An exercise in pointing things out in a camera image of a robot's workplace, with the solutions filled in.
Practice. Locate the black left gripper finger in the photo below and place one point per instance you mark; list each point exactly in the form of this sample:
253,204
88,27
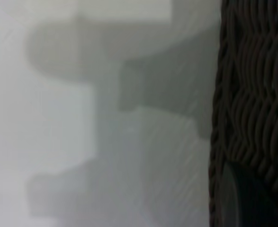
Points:
252,203

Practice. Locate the black woven plastic basket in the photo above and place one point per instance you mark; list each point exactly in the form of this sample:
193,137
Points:
247,82

